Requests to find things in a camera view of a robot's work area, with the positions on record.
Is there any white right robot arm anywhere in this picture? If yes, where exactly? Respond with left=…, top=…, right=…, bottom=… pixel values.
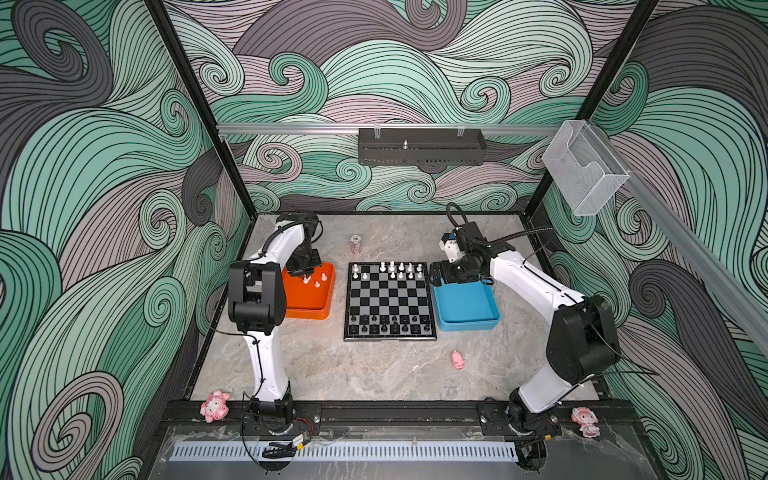
left=429, top=249, right=620, bottom=429

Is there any black perforated wall shelf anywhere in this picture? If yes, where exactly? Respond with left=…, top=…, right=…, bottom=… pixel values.
left=357, top=129, right=488, bottom=168

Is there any pink doll figure left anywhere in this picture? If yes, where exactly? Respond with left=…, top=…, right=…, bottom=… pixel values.
left=200, top=390, right=231, bottom=423

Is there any clear acrylic wall box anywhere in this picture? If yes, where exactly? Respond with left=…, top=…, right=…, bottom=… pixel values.
left=542, top=120, right=629, bottom=217

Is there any pink doll figure right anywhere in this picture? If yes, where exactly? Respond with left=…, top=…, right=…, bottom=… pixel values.
left=571, top=407, right=601, bottom=439

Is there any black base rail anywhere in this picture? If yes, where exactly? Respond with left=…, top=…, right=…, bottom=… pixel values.
left=161, top=399, right=637, bottom=438

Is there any blue plastic tray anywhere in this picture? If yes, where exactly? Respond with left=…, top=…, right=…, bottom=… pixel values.
left=431, top=282, right=501, bottom=332

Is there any aluminium rail on wall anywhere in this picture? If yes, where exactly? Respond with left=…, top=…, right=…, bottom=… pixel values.
left=216, top=122, right=560, bottom=137

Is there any pink checkered small cup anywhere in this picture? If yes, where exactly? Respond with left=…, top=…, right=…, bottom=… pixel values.
left=350, top=234, right=362, bottom=255

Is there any small pink pig toy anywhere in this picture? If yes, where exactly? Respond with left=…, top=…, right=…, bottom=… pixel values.
left=450, top=350, right=465, bottom=370

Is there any black and silver chessboard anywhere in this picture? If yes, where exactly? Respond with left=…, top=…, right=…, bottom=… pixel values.
left=343, top=261, right=437, bottom=342

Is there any orange plastic tray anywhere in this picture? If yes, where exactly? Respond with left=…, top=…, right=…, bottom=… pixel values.
left=282, top=262, right=335, bottom=321

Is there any pink doll figure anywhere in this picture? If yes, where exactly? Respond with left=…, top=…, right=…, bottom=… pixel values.
left=200, top=390, right=231, bottom=423
left=571, top=407, right=601, bottom=439

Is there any black enclosure corner post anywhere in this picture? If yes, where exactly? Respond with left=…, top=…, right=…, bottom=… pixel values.
left=524, top=1, right=658, bottom=218

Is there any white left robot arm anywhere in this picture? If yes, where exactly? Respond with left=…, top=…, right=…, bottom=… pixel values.
left=228, top=213, right=322, bottom=424

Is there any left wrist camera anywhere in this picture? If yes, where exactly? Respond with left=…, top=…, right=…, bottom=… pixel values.
left=276, top=212, right=324, bottom=244

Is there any white slotted cable duct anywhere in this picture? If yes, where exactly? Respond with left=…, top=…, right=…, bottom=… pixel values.
left=169, top=440, right=518, bottom=463

